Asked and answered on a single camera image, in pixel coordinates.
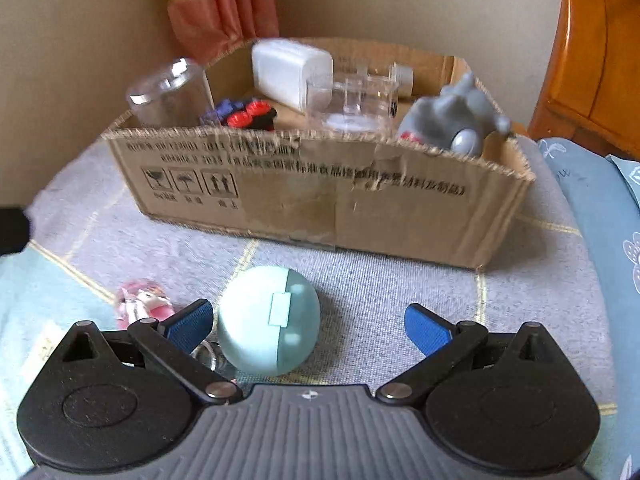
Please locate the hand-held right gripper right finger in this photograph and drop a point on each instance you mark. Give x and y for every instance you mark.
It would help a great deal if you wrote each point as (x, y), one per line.
(425, 330)

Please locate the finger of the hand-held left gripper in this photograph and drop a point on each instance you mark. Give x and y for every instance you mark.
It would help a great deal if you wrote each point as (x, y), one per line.
(12, 230)

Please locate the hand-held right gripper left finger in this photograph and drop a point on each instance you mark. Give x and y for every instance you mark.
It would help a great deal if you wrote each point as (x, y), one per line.
(192, 327)

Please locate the round teal white case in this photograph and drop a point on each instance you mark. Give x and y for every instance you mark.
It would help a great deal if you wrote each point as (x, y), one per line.
(260, 320)

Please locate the brown cardboard box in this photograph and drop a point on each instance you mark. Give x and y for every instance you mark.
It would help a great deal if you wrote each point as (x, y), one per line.
(300, 200)

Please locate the clear plastic jar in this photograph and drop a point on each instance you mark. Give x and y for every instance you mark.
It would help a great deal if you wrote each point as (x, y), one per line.
(170, 95)

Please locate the grey cat toy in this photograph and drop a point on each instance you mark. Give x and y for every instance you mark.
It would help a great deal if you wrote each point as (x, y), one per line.
(445, 115)

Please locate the clear plastic container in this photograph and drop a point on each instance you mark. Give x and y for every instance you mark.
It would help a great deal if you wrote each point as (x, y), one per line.
(360, 105)

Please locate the white plastic block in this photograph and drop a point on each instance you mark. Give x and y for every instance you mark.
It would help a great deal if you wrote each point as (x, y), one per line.
(287, 72)

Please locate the blue floral bedsheet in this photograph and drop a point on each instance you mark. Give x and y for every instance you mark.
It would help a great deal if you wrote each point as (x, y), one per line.
(590, 210)

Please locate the dark toy train red wheels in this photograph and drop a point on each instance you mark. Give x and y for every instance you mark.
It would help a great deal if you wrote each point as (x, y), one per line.
(250, 116)

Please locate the blue floral pillow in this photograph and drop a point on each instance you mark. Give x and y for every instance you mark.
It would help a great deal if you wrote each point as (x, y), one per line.
(627, 175)

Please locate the pink curtain with gold band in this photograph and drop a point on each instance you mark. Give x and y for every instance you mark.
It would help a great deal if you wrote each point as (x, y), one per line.
(215, 15)

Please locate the wooden headboard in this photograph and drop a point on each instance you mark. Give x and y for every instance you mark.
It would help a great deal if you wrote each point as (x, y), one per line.
(590, 60)

